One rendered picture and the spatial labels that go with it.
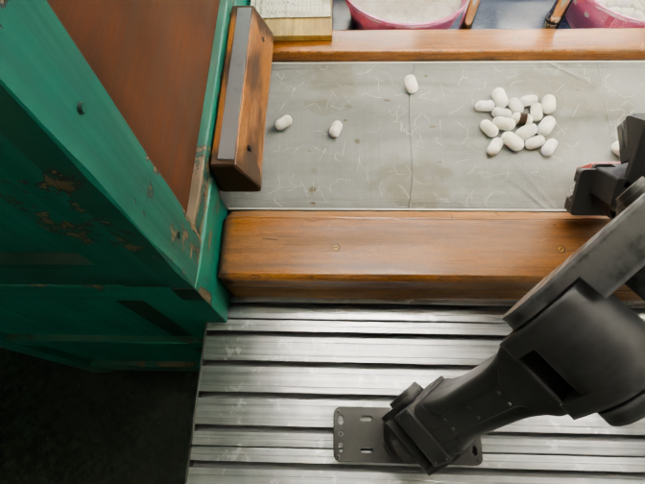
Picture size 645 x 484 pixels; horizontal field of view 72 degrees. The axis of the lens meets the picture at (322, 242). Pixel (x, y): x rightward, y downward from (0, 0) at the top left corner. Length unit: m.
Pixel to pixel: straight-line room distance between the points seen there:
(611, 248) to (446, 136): 0.49
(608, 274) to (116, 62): 0.39
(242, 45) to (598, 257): 0.57
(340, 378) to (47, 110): 0.51
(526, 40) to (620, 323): 0.67
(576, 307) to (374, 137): 0.51
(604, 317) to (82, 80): 0.36
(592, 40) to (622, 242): 0.68
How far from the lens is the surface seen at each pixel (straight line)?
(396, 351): 0.69
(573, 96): 0.90
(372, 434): 0.67
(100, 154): 0.35
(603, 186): 0.67
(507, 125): 0.80
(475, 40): 0.90
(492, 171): 0.76
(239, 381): 0.69
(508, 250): 0.67
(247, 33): 0.75
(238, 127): 0.63
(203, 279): 0.58
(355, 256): 0.62
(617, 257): 0.32
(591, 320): 0.32
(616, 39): 0.99
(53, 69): 0.32
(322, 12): 0.90
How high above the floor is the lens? 1.34
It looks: 66 degrees down
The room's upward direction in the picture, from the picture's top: 3 degrees counter-clockwise
